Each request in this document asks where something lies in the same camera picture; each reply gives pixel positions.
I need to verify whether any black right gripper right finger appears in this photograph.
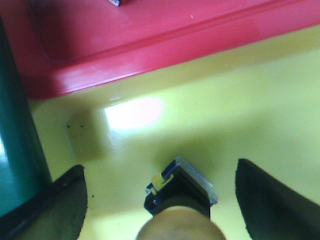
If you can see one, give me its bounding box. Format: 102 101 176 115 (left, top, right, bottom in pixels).
235 158 320 240

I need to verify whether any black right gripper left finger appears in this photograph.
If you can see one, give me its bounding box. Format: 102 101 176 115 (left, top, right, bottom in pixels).
0 165 88 240

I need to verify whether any yellow mushroom push button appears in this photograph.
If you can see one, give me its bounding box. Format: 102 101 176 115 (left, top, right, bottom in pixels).
134 154 227 240

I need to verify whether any red mushroom push button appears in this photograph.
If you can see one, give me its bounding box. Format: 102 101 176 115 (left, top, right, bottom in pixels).
108 0 131 7

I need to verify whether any green conveyor belt unit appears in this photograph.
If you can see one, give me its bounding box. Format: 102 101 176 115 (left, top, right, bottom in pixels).
0 25 52 216

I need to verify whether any yellow plastic tray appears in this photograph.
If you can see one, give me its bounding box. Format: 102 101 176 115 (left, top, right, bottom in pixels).
29 26 320 240

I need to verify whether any red plastic tray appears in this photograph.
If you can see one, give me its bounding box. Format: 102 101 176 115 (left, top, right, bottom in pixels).
0 0 320 100

